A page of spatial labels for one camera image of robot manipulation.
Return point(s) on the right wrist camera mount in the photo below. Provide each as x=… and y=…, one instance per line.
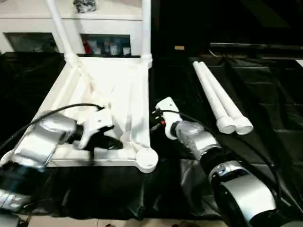
x=169, y=111

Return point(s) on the dark bundle on cabinet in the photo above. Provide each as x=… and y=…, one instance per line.
x=84, y=5

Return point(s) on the black box with tan label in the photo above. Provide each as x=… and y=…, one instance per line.
x=180, y=28

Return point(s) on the white flat board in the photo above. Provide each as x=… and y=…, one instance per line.
x=300, y=62

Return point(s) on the dark long bar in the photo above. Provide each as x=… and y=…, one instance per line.
x=255, y=46

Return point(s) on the white plastic table top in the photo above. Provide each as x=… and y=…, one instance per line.
x=106, y=94

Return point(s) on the white glass-door cabinet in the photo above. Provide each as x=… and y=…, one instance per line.
x=82, y=23

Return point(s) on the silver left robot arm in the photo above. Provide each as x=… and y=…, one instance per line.
x=40, y=142

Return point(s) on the black table mat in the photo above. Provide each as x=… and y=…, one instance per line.
x=154, y=189

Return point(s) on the red bottle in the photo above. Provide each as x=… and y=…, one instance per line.
x=87, y=46

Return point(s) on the white plastic table leg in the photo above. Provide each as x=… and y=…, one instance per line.
x=225, y=94
x=146, y=28
x=213, y=94
x=62, y=30

